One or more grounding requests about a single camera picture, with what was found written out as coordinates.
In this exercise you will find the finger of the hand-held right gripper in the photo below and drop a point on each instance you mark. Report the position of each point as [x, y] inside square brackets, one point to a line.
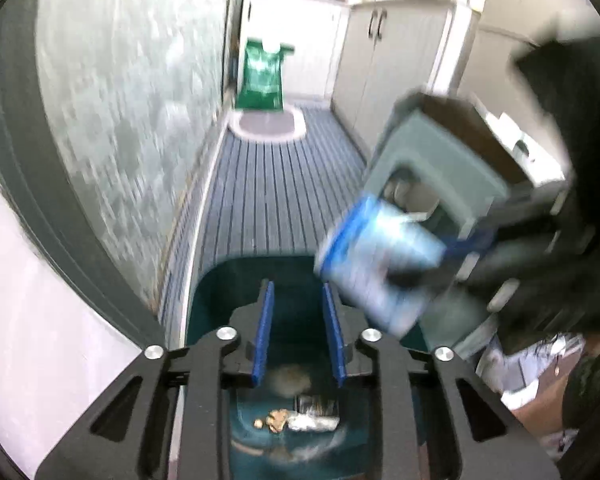
[467, 246]
[420, 276]

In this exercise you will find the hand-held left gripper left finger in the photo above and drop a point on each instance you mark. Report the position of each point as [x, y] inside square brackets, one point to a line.
[262, 330]

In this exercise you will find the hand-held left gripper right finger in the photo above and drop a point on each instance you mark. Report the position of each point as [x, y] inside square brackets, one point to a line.
[332, 335]

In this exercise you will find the dark teal trash bin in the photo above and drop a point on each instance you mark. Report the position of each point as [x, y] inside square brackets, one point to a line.
[297, 305]

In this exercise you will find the blue white packet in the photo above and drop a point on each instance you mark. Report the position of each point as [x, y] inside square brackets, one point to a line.
[375, 260]

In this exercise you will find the bread piece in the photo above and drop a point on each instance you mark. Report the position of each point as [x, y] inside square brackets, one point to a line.
[290, 380]

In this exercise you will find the black tissue pack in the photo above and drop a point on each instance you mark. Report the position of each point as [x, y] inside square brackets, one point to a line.
[314, 412]

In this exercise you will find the tan food scrap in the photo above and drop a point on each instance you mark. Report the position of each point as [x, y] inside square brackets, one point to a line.
[276, 419]

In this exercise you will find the stool with checkered cloth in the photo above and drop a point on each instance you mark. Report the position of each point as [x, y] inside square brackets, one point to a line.
[420, 140]

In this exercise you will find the grey kitchen cabinet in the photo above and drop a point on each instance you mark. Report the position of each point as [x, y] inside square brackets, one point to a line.
[390, 60]

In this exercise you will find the round grey floor mat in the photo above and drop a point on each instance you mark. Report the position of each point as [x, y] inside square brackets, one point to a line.
[267, 125]

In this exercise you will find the green rice bag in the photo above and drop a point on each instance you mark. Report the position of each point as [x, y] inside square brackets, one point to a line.
[262, 80]

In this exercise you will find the silver refrigerator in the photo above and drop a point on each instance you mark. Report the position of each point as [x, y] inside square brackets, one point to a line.
[530, 0]

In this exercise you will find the patterned glass sliding door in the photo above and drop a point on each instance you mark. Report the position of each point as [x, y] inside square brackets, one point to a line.
[130, 110]

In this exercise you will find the white kitchen cabinet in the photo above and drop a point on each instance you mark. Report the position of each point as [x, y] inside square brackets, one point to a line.
[290, 40]

